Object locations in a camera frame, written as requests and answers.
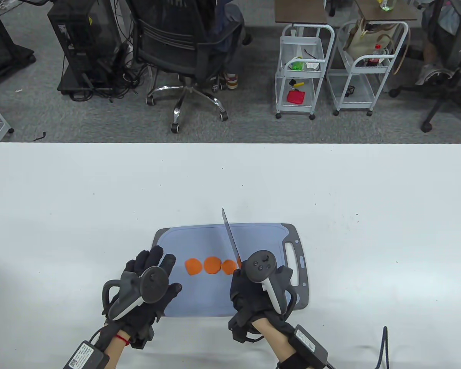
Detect person's left hand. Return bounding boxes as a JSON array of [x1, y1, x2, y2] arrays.
[[102, 245, 183, 348]]

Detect person's right hand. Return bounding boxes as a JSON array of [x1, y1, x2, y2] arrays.
[[228, 258, 295, 342]]

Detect black white hand controller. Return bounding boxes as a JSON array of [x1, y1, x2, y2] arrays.
[[240, 251, 301, 319], [101, 266, 170, 321]]

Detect black kitchen knife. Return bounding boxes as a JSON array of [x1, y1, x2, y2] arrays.
[[222, 208, 242, 274]]

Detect blue grey cutting board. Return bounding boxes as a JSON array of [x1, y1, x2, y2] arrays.
[[151, 223, 310, 317]]

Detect person's left forearm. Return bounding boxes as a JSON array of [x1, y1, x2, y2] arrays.
[[98, 323, 133, 369]]

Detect black office chair chrome base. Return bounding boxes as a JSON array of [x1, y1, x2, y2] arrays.
[[129, 0, 250, 134]]

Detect red capped dark bottle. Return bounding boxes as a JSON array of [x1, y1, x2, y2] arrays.
[[365, 44, 385, 66]]

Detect beige bag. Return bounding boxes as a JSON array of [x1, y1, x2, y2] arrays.
[[346, 21, 411, 75]]

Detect black computer tower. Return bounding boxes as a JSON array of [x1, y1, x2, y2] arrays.
[[47, 0, 129, 95]]

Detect brown wooden table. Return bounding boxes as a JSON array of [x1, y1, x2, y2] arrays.
[[355, 0, 418, 22], [275, 0, 328, 24]]

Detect black equipment stand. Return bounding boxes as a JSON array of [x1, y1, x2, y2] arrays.
[[0, 0, 36, 91]]

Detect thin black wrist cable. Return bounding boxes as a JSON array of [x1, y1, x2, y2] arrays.
[[88, 325, 112, 344]]

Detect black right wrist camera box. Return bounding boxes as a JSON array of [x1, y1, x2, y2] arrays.
[[290, 325, 329, 364]]

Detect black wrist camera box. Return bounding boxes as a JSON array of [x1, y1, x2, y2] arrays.
[[290, 325, 329, 364], [63, 340, 110, 369]]

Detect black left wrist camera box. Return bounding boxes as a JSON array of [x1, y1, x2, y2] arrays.
[[63, 340, 110, 369]]

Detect black wrist strap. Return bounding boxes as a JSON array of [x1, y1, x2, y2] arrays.
[[277, 354, 323, 369]]

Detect thick black camera cable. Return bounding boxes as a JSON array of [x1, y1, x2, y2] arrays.
[[323, 326, 389, 369]]

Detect tangle of black cables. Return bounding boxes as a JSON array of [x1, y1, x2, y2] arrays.
[[67, 42, 154, 102]]

